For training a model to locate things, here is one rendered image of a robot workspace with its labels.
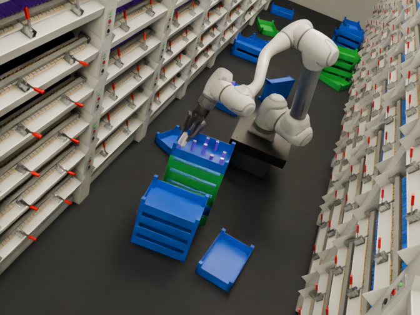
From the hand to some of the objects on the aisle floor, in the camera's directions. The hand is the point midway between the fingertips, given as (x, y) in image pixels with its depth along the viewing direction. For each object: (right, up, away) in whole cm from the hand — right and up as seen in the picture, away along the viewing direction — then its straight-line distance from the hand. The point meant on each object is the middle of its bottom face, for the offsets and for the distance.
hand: (184, 139), depth 232 cm
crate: (+68, +43, +166) cm, 184 cm away
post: (-65, -28, +17) cm, 73 cm away
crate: (-7, -4, +73) cm, 73 cm away
